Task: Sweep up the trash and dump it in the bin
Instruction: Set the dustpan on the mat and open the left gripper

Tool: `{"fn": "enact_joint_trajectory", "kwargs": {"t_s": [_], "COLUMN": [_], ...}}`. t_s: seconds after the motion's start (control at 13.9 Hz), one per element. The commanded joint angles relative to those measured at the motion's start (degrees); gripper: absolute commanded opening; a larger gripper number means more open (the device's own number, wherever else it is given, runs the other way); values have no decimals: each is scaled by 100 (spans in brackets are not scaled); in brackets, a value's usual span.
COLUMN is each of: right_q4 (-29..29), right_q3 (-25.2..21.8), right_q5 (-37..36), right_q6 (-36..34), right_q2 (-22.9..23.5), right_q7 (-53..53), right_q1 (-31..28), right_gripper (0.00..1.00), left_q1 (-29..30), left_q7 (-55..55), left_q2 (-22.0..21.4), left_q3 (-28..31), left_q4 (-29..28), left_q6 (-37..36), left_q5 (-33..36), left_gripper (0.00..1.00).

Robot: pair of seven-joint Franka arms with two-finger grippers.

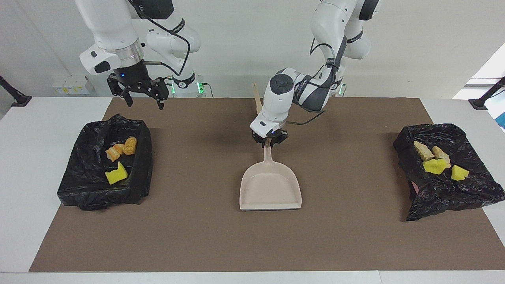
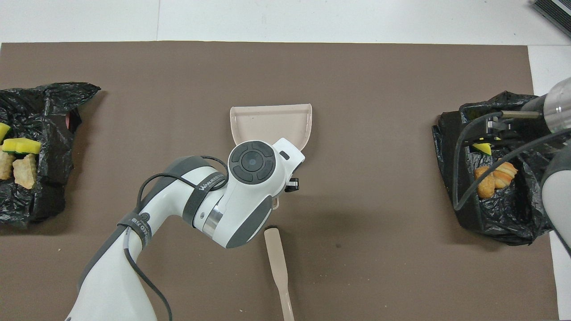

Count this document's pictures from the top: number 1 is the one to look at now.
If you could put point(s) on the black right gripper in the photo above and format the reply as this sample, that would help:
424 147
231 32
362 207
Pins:
134 77

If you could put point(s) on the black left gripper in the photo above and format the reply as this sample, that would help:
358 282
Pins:
270 137

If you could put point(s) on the beige hand brush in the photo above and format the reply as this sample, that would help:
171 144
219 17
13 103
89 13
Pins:
258 100

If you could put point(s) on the beige plastic dustpan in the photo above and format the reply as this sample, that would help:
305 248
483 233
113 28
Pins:
272 189

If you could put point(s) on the brown bread chunk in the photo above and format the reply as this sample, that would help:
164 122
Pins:
130 146

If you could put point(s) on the orange striped croissant piece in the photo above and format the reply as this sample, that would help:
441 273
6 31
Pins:
423 151
115 153

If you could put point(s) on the green and yellow sponge piece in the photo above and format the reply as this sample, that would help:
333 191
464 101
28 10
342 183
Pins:
434 166
116 175

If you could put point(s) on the pale bread piece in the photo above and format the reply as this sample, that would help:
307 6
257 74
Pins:
441 154

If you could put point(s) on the plain yellow sponge piece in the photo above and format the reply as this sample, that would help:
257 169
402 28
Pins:
459 172

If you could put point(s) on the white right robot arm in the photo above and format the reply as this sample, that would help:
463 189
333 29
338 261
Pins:
110 31

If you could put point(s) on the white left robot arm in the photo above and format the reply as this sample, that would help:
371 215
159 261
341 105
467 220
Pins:
280 98

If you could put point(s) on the open black bag lined bin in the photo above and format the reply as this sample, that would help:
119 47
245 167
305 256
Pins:
90 193

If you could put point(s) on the pink bin under bag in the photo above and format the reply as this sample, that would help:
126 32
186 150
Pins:
412 188

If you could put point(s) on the crumpled black bag over bin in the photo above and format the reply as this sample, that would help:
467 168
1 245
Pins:
449 193

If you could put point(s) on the brown table mat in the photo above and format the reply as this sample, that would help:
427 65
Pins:
236 236

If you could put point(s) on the blue board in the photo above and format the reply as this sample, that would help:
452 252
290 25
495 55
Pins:
502 121

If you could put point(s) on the white labelled wall box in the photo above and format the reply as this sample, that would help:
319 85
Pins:
67 85

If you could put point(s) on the black camera stand pole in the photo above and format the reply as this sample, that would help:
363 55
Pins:
485 98
15 96

